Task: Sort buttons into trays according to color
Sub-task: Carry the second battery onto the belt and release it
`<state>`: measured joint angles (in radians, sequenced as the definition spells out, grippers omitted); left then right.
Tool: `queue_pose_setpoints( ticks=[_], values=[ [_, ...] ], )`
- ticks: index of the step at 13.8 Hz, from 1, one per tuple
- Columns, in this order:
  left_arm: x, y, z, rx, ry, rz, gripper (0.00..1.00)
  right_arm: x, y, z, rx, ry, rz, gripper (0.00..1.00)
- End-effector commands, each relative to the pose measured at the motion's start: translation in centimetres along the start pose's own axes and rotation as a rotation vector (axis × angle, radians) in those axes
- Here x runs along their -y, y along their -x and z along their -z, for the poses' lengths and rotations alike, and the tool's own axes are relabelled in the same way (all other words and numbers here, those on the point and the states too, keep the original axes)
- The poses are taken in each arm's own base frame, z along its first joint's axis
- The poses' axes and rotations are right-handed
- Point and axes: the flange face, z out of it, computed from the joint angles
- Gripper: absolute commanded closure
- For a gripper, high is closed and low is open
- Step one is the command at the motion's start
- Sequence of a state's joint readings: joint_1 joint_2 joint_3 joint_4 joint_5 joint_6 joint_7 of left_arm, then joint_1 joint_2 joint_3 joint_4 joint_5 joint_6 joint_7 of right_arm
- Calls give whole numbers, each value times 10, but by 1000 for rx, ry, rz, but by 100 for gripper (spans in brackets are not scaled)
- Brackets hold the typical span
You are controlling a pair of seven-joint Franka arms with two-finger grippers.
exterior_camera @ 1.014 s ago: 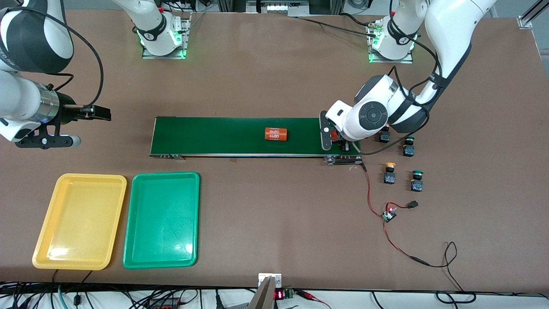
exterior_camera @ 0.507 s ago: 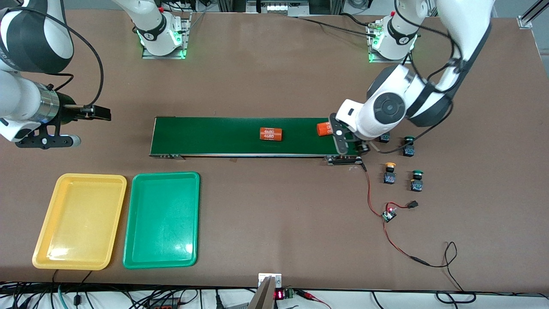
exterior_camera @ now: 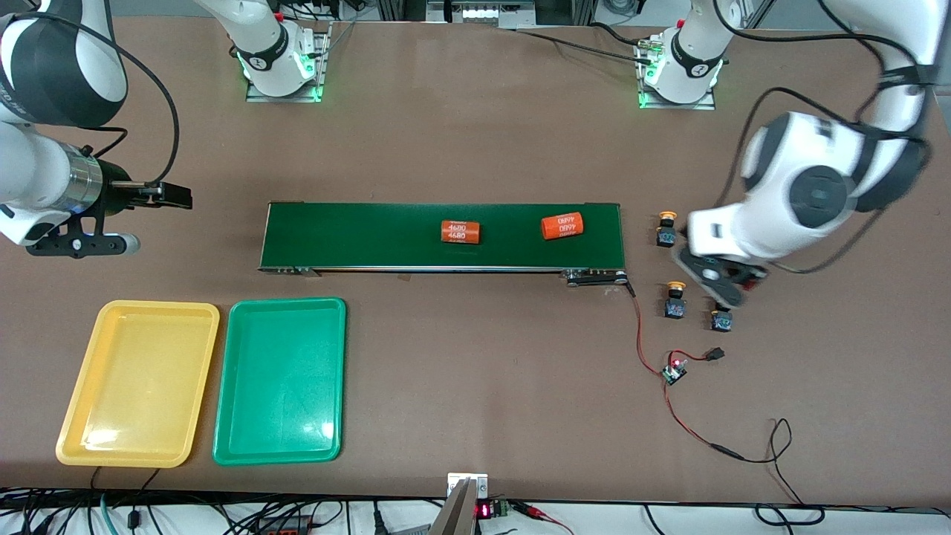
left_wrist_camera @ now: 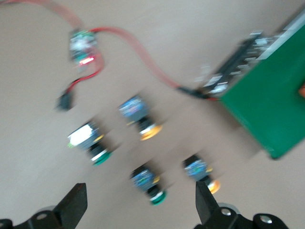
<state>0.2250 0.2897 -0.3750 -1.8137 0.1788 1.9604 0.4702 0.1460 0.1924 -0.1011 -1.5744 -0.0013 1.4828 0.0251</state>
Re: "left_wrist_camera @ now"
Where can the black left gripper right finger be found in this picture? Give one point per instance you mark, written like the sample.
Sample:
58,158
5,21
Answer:
206,207

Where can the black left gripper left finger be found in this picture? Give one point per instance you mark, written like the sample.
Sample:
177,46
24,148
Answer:
71,205

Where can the yellow push button switch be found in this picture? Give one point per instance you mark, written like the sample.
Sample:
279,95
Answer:
134,111
196,168

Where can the green push button switch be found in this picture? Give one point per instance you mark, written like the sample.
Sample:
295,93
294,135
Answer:
85,137
143,180

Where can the orange cylinder printed 4680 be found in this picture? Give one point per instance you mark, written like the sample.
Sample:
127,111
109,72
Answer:
302,91

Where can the green conveyor belt unit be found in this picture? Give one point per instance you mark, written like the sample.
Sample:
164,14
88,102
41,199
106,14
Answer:
269,100

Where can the small green circuit board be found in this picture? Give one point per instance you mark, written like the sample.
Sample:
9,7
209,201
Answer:
82,45

